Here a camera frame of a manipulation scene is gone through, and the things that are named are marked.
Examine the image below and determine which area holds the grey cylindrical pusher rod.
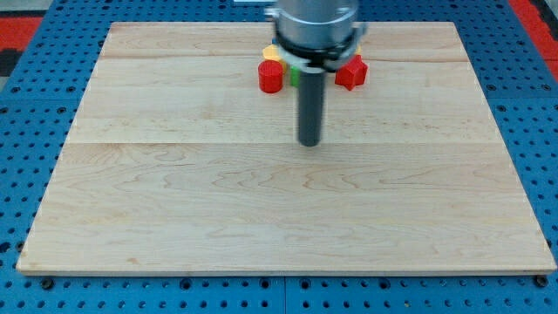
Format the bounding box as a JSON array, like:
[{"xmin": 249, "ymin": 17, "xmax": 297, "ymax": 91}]
[{"xmin": 297, "ymin": 72, "xmax": 326, "ymax": 147}]

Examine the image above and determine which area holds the yellow heart block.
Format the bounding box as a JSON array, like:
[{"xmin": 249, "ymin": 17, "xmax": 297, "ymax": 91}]
[{"xmin": 262, "ymin": 44, "xmax": 288, "ymax": 74}]

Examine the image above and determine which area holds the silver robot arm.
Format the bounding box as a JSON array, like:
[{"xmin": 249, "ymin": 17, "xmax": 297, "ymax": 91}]
[{"xmin": 264, "ymin": 0, "xmax": 367, "ymax": 147}]

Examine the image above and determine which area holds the green circle block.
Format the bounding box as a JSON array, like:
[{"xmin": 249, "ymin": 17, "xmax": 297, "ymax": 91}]
[{"xmin": 289, "ymin": 65, "xmax": 300, "ymax": 87}]

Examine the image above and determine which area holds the red star block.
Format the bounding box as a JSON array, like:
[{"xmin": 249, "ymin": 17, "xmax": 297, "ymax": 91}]
[{"xmin": 335, "ymin": 54, "xmax": 368, "ymax": 91}]

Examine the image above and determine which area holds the red cylinder block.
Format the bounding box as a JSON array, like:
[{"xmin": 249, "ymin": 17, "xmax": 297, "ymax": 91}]
[{"xmin": 257, "ymin": 59, "xmax": 283, "ymax": 93}]

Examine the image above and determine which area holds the wooden board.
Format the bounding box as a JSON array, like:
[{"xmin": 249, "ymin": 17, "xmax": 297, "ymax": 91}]
[{"xmin": 17, "ymin": 22, "xmax": 556, "ymax": 276}]

